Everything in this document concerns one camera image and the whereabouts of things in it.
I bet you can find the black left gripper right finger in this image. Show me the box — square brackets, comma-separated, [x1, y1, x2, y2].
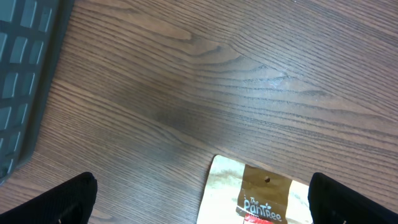
[308, 172, 397, 224]

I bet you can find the beige cookie bag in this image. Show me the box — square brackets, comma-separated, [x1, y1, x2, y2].
[197, 155, 313, 224]

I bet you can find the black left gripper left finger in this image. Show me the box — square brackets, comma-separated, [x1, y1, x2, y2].
[1, 172, 98, 224]

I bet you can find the red snack bar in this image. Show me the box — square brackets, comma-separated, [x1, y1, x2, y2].
[243, 213, 274, 224]

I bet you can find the grey plastic mesh basket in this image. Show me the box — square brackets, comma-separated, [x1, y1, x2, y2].
[1, 0, 74, 184]

